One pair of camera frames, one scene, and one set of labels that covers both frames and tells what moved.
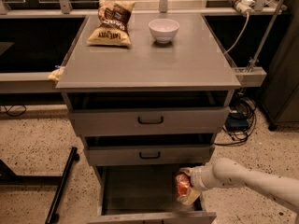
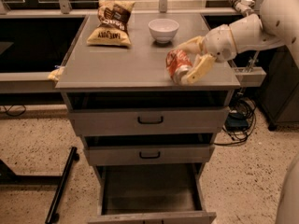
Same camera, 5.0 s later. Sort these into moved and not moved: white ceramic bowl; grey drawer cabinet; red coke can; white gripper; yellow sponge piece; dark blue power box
Moved: white gripper; red coke can
Not moved: dark blue power box; grey drawer cabinet; white ceramic bowl; yellow sponge piece
